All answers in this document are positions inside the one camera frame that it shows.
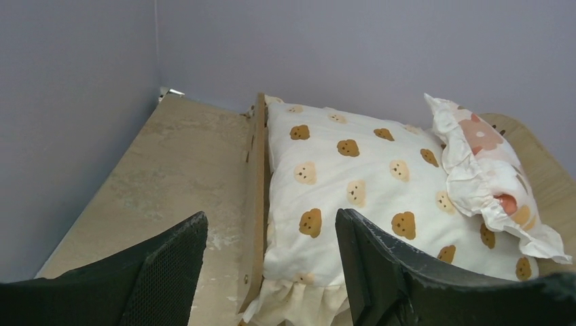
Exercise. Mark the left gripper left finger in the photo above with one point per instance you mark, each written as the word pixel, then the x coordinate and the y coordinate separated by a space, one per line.
pixel 150 283

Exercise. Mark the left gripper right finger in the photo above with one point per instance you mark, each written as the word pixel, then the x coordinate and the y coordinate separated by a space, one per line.
pixel 389 282

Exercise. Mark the floral print small pillow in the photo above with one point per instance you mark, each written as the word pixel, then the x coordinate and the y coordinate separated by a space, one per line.
pixel 486 177

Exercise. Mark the bear print white cushion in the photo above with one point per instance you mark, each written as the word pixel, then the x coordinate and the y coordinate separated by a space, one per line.
pixel 323 160

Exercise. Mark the wooden pet bed frame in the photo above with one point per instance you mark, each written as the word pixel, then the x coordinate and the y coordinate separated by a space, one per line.
pixel 550 183

